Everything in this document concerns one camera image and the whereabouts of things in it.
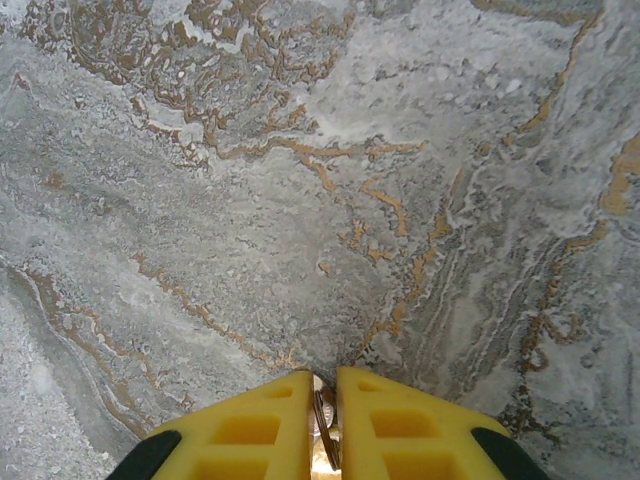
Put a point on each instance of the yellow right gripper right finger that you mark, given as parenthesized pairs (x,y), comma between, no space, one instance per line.
(415,440)

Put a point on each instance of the small silver split keyring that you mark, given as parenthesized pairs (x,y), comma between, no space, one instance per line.
(325,415)

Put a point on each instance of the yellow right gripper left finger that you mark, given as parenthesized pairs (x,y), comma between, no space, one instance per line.
(240,440)

